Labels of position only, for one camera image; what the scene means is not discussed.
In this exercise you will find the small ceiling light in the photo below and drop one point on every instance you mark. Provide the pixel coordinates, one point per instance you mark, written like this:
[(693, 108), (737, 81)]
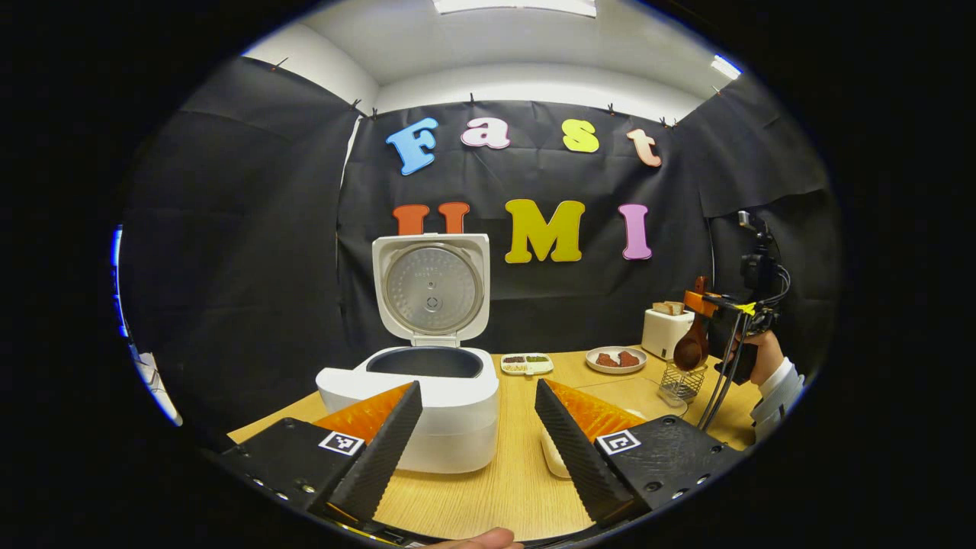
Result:
[(726, 67)]

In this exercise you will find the white rice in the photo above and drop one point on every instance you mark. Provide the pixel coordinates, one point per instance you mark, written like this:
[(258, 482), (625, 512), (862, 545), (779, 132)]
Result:
[(553, 454)]

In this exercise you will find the brown meat piece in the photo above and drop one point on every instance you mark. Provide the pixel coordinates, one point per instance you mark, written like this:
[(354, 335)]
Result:
[(628, 358), (607, 360)]

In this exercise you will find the white furniture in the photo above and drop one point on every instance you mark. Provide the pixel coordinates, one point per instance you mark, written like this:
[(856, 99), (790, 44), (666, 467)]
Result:
[(156, 389)]

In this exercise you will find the brown wooden spoon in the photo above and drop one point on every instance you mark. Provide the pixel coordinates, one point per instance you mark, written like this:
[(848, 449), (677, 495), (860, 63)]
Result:
[(690, 351)]

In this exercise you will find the white round plate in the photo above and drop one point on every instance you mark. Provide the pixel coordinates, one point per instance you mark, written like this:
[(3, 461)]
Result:
[(616, 369)]

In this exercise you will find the large ceiling light panel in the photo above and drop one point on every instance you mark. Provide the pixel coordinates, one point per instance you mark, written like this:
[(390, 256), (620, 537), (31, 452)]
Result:
[(515, 6)]

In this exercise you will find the white rice cooker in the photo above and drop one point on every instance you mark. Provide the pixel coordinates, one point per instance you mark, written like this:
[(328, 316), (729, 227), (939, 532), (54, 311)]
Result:
[(457, 412)]

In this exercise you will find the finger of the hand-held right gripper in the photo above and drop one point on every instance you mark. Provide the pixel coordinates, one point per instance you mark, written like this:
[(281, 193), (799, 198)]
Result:
[(709, 303)]

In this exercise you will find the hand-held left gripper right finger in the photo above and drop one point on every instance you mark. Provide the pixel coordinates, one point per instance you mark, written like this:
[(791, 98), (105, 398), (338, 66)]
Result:
[(576, 457)]

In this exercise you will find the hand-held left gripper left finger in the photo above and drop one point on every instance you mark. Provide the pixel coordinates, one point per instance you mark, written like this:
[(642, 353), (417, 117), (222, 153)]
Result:
[(377, 457)]

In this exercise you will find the toast slice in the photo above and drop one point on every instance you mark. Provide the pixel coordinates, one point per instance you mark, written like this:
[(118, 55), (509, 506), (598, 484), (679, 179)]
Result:
[(661, 309), (675, 307)]

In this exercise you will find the white printed board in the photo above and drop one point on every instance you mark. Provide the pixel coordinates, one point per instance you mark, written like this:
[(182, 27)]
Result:
[(116, 282)]

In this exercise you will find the black backdrop cloth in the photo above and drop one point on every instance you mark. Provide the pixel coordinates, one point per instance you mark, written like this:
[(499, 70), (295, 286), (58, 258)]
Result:
[(252, 229)]

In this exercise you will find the white toaster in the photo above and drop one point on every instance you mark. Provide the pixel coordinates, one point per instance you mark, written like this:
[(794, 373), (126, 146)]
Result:
[(663, 335)]

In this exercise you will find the white divided dish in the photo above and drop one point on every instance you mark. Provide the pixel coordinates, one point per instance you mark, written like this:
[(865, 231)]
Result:
[(526, 364)]

